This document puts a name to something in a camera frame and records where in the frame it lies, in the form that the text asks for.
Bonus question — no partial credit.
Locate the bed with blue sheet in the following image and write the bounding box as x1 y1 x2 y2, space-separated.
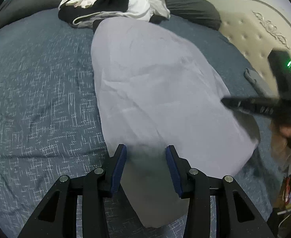
0 7 285 238

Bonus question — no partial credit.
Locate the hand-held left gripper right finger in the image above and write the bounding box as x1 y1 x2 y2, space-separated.
166 145 275 238

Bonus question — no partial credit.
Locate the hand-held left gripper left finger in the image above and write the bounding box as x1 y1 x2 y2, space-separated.
18 144 127 238

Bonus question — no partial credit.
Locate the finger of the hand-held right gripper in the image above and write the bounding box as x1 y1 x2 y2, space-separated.
221 97 280 116

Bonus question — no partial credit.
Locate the grey hoodie with white cord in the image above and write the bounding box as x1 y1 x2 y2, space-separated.
71 11 107 29

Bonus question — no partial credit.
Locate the black garment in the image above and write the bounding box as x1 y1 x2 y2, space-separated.
58 0 171 28

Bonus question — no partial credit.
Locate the cream tufted headboard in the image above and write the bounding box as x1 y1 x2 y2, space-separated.
201 0 291 119

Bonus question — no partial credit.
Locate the light grey jacket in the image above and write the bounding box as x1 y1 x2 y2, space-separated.
90 17 261 229

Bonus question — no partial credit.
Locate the person's right hand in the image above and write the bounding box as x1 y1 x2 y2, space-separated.
271 123 291 172

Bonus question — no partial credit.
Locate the dark grey long pillow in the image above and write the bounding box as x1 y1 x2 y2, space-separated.
0 0 222 38

